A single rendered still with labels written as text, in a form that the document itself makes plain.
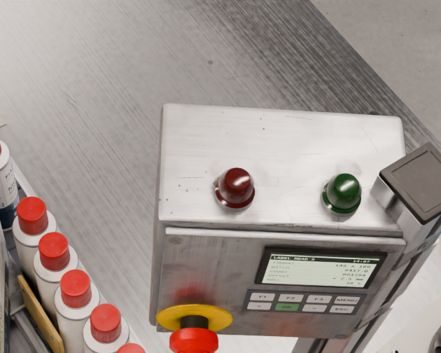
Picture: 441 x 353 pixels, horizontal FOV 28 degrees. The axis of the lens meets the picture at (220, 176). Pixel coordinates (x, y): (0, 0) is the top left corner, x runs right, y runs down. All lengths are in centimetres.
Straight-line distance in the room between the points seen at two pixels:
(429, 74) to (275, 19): 116
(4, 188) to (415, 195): 67
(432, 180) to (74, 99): 90
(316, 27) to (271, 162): 95
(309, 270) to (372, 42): 207
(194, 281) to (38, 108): 80
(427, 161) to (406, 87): 199
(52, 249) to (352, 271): 46
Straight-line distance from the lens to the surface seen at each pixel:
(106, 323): 95
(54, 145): 135
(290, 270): 60
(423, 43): 270
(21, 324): 118
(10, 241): 122
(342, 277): 62
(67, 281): 97
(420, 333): 120
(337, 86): 146
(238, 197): 55
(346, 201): 56
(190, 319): 68
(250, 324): 70
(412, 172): 58
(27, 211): 101
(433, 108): 256
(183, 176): 58
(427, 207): 57
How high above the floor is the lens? 197
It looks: 59 degrees down
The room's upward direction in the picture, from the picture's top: 11 degrees clockwise
